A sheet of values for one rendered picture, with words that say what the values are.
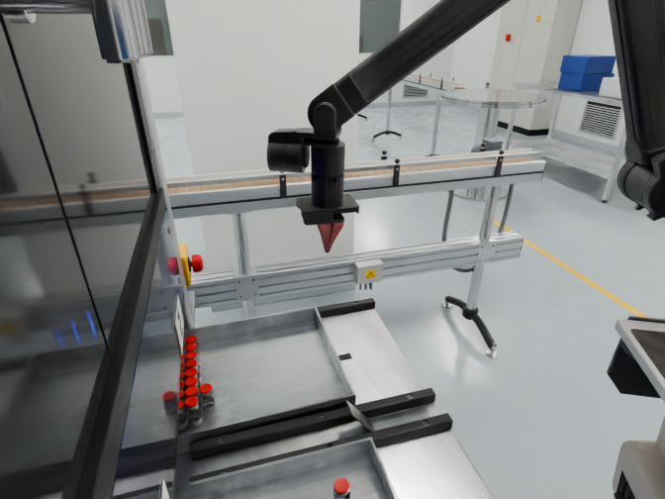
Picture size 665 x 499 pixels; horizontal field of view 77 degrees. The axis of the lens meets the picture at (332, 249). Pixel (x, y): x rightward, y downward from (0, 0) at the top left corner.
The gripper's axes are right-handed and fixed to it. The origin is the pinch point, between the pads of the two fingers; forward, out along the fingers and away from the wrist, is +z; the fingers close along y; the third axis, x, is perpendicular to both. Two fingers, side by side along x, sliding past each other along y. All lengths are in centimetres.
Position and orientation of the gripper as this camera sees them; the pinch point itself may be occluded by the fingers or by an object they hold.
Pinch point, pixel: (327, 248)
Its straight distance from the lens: 78.3
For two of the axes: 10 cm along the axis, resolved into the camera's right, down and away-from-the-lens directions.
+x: 2.6, 4.7, -8.5
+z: -0.2, 8.8, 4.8
